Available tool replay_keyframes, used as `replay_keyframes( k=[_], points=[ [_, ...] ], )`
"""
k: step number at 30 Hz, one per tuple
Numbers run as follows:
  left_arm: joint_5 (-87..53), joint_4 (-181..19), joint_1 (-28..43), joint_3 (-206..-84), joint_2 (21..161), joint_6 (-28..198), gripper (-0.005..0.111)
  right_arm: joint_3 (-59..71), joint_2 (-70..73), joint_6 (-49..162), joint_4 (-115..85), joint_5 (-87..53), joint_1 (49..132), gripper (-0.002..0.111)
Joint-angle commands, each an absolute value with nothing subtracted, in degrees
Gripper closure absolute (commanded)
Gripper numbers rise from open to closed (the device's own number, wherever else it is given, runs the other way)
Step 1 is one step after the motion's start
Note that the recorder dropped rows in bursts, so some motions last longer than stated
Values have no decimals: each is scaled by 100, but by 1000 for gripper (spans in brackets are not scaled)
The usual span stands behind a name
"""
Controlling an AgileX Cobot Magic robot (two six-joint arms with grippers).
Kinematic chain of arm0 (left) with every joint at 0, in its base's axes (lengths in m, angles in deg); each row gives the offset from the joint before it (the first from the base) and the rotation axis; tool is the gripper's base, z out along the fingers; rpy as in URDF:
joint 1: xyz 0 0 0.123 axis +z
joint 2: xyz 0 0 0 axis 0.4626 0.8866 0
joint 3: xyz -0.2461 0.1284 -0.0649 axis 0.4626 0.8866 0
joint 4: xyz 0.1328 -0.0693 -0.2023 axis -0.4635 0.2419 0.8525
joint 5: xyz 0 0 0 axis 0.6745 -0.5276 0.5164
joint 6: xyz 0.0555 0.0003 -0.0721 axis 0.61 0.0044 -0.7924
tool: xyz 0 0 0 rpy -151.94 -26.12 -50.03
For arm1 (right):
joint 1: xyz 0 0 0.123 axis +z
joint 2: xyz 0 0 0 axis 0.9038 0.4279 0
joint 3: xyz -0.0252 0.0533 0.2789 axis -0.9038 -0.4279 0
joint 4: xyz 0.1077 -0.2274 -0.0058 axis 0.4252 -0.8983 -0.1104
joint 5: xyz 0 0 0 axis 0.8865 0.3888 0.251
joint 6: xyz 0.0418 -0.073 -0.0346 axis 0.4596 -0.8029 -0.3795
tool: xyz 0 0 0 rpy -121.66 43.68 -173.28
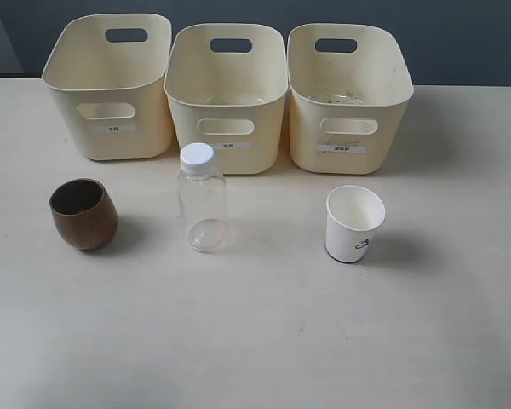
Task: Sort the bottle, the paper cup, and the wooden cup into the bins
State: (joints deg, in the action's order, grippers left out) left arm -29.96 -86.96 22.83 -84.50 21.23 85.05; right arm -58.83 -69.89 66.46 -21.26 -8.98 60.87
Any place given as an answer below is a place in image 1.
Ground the clear plastic bottle white cap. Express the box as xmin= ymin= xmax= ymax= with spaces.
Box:
xmin=177 ymin=142 xmax=231 ymax=253

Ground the white paper cup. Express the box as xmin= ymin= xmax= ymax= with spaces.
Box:
xmin=324 ymin=185 xmax=386 ymax=263

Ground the brown wooden cup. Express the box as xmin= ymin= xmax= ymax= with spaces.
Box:
xmin=49 ymin=178 xmax=118 ymax=251

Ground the middle cream plastic bin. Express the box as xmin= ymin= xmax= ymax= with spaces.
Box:
xmin=164 ymin=23 xmax=289 ymax=175

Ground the cream plastic bin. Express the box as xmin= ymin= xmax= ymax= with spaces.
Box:
xmin=164 ymin=23 xmax=289 ymax=175
xmin=42 ymin=13 xmax=174 ymax=161
xmin=287 ymin=23 xmax=414 ymax=175

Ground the right cream plastic bin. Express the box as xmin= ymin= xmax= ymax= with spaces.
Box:
xmin=287 ymin=23 xmax=414 ymax=175

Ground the left cream plastic bin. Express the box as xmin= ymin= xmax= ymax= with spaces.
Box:
xmin=42 ymin=13 xmax=174 ymax=161

